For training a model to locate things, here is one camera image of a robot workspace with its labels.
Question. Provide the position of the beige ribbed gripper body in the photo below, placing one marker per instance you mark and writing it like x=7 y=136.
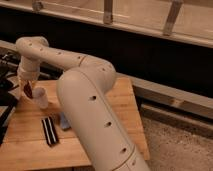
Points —
x=27 y=75

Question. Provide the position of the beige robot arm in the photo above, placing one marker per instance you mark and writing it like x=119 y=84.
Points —
x=81 y=91

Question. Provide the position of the black white striped block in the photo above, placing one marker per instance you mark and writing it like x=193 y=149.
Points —
x=49 y=131

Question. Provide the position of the blue sponge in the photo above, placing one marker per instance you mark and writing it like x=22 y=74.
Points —
x=64 y=124

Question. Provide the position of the red pepper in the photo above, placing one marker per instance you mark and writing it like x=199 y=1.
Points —
x=27 y=90

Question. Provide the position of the white ceramic cup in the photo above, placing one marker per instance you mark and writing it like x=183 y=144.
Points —
x=40 y=97

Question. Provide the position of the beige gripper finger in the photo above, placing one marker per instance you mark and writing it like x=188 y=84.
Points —
x=33 y=85
x=21 y=85

